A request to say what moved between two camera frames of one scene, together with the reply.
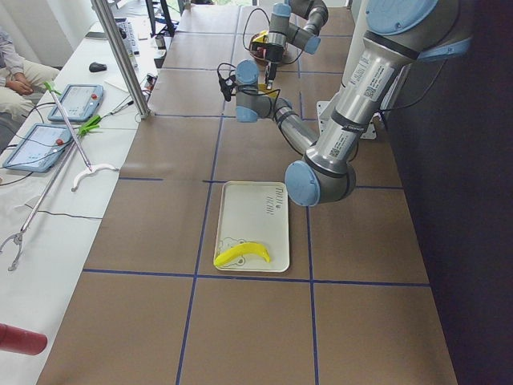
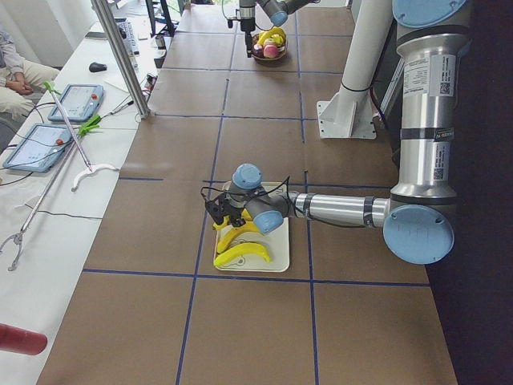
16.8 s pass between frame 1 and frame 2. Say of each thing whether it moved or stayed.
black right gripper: moved
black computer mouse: stayed
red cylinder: stayed
